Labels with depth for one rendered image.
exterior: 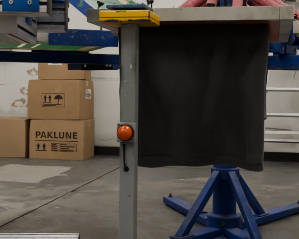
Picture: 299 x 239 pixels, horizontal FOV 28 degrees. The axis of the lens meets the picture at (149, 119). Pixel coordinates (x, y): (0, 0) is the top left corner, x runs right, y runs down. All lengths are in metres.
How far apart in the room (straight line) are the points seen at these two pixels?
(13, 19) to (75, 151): 4.75
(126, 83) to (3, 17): 0.36
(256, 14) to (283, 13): 0.07
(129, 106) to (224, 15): 0.38
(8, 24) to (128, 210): 0.57
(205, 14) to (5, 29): 0.54
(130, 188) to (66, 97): 4.78
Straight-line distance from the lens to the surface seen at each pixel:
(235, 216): 3.14
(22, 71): 6.99
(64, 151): 6.32
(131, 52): 1.51
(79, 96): 6.22
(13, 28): 1.60
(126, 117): 1.51
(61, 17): 1.95
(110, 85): 6.63
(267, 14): 1.67
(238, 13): 1.68
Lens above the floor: 0.76
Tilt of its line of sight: 3 degrees down
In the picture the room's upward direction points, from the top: 1 degrees clockwise
